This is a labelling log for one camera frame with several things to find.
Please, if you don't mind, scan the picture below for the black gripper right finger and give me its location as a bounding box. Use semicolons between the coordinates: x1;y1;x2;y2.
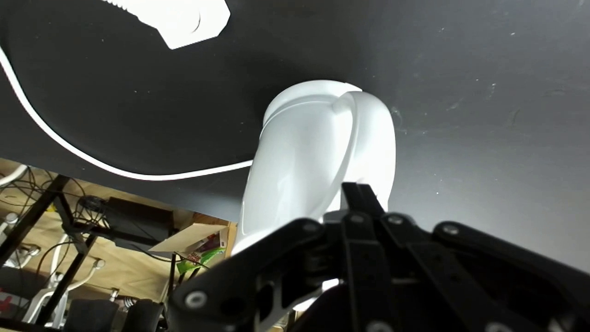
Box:
360;183;590;332

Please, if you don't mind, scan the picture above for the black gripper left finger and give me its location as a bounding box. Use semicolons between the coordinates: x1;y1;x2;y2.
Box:
167;181;373;332

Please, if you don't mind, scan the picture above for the white electric kettle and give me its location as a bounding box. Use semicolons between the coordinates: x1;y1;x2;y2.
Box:
231;77;399;258

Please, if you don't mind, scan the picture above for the brown cardboard box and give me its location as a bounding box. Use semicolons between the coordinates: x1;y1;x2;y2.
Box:
150;210;241;262

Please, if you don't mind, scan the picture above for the black device under table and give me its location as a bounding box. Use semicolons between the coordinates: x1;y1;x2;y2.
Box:
78;194;182;243

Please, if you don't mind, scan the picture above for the white power strip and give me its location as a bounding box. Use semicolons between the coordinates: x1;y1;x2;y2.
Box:
100;0;235;52

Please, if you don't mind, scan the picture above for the white kettle power cable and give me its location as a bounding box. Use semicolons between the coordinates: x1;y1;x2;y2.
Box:
0;46;257;184

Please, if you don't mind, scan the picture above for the black metal rack frame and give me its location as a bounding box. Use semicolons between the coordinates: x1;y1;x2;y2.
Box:
0;173;104;328

